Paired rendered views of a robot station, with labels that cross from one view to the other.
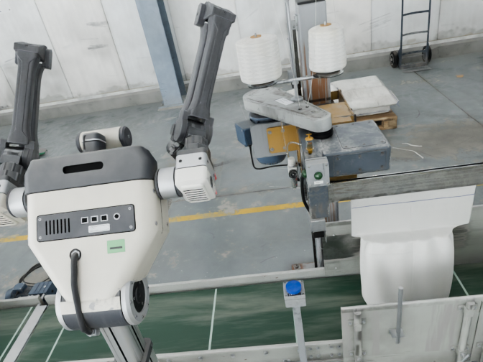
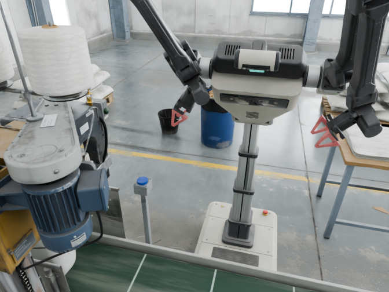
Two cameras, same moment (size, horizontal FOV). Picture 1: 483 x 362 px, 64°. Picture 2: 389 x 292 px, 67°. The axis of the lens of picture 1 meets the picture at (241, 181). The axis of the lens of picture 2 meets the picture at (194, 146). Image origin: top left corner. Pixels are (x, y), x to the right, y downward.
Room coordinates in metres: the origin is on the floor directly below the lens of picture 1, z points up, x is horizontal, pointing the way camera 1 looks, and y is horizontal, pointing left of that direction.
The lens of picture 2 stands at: (2.27, 0.30, 1.81)
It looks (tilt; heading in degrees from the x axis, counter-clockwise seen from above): 31 degrees down; 186
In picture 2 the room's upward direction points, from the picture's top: 1 degrees clockwise
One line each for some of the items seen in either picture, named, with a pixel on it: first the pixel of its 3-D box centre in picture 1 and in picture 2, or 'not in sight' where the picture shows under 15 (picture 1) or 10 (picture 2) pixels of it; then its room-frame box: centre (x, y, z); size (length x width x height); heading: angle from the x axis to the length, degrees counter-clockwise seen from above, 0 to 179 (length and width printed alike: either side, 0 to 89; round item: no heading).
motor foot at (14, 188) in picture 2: not in sight; (21, 193); (1.70, -0.25, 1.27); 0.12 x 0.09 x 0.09; 173
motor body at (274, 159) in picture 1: (268, 136); (61, 208); (1.67, -0.17, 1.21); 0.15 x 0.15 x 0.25
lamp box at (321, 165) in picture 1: (317, 172); (97, 109); (1.14, -0.26, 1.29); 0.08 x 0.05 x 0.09; 83
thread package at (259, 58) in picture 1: (259, 58); (58, 59); (1.53, -0.16, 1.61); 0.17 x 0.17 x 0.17
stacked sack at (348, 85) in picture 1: (356, 87); not in sight; (4.50, -1.59, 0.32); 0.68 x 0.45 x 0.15; 83
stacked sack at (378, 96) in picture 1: (364, 98); not in sight; (4.09, -1.53, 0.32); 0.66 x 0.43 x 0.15; 80
